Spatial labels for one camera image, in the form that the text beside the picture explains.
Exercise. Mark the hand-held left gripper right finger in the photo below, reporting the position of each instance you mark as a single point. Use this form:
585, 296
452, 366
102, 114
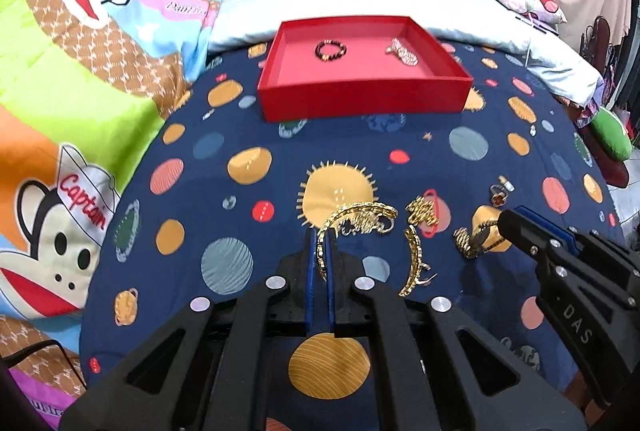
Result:
330, 286

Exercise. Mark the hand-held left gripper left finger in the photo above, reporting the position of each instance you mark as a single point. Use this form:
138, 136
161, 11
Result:
312, 283

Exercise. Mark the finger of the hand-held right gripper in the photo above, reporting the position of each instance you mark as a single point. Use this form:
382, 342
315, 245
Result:
547, 223
522, 231

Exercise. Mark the curved gold bangle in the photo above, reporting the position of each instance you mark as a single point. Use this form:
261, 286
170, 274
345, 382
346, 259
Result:
416, 256

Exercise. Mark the red cardboard box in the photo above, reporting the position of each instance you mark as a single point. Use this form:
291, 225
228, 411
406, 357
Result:
350, 66

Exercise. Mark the green cushion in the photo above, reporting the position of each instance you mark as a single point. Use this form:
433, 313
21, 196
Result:
612, 133

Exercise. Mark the monkey printed blanket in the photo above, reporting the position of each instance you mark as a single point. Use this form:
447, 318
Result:
90, 76

